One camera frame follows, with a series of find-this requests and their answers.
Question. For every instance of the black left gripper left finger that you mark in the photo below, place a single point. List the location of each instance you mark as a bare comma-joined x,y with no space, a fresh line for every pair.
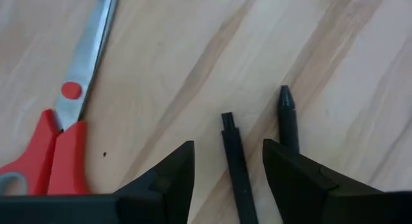
161,192

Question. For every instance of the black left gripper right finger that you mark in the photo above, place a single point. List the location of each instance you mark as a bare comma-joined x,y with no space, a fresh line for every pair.
305,192

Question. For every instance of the black pen with scale print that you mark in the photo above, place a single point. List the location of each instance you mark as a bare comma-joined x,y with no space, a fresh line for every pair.
287,121

